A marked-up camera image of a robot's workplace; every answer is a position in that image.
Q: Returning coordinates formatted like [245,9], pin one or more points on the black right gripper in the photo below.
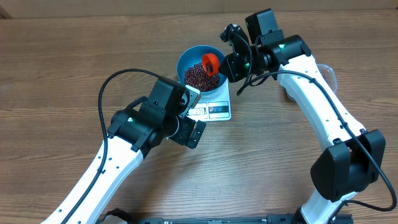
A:
[234,64]

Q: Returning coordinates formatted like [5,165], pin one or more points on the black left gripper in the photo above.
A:
[183,137]

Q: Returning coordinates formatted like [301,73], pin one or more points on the red measuring scoop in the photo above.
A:
[210,64]

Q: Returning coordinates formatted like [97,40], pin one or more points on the blue bowl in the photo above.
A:
[193,56]

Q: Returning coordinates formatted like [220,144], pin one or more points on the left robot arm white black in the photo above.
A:
[133,132]

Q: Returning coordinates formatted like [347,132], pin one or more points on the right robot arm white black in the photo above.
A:
[351,155]

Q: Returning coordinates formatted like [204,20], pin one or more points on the white kitchen scale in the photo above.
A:
[213,105]

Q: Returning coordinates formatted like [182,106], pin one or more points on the red beans in bowl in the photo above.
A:
[196,77]

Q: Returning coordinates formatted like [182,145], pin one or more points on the clear plastic container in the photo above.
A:
[324,70]

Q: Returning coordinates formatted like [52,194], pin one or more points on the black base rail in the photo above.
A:
[269,219]

